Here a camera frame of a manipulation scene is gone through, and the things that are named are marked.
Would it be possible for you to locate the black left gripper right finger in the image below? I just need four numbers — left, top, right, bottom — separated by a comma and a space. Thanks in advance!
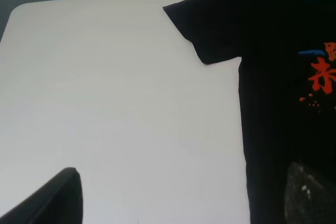
284, 163, 335, 224

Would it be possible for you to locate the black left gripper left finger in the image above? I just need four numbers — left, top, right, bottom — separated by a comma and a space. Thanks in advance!
1, 167, 83, 224

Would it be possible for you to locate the black printed t-shirt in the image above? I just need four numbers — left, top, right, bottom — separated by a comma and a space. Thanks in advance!
164, 0, 335, 223

